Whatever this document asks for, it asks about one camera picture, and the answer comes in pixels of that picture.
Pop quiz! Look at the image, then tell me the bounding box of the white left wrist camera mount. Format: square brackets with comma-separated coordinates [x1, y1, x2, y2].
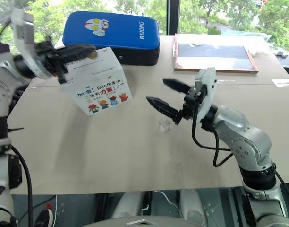
[10, 6, 53, 80]

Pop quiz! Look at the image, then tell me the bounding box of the clear plastic sheet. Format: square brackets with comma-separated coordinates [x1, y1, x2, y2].
[220, 28, 273, 57]

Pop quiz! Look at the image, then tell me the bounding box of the black red white shoe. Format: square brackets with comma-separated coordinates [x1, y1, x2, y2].
[36, 204, 56, 227]

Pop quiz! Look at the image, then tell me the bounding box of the thin white cable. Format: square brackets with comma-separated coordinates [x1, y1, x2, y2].
[141, 190, 183, 214]

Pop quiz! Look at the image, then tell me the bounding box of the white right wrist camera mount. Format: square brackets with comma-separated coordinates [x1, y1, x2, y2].
[194, 67, 217, 124]

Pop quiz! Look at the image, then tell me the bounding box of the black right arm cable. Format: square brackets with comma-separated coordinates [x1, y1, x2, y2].
[191, 113, 233, 168]

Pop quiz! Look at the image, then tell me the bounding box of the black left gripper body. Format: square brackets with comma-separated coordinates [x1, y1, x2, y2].
[33, 38, 68, 85]

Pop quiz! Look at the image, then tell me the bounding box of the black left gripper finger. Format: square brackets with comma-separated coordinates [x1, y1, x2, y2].
[61, 52, 93, 62]
[63, 44, 97, 54]

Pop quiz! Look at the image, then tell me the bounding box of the dark window frame post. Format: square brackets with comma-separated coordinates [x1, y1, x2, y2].
[166, 0, 181, 36]

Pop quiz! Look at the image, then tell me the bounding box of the clear tape piece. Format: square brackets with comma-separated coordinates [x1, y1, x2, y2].
[271, 78, 289, 87]

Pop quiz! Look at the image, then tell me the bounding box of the white rounded robot leg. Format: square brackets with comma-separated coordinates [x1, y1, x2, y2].
[179, 189, 208, 226]
[110, 191, 145, 219]

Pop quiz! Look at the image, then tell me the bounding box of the wooden framed dark board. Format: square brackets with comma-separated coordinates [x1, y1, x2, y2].
[173, 33, 259, 76]

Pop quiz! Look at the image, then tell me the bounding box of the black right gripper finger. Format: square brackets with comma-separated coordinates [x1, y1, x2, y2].
[146, 96, 183, 125]
[162, 78, 191, 95]

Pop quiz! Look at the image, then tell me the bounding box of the grey robot torso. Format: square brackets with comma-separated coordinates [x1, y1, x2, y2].
[81, 215, 207, 227]

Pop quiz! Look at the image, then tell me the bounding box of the blue padded cartoon case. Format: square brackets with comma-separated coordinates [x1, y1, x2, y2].
[62, 10, 161, 67]

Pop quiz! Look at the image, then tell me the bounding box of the small clear plastic cup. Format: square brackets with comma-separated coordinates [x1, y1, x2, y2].
[157, 119, 172, 132]

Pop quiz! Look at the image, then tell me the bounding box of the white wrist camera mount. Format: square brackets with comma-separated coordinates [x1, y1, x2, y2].
[194, 67, 217, 124]
[10, 6, 53, 80]

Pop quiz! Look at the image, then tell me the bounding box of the white box with cartoon print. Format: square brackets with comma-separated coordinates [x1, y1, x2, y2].
[60, 46, 133, 116]

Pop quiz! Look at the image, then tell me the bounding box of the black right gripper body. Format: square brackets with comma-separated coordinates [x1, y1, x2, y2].
[180, 84, 207, 122]

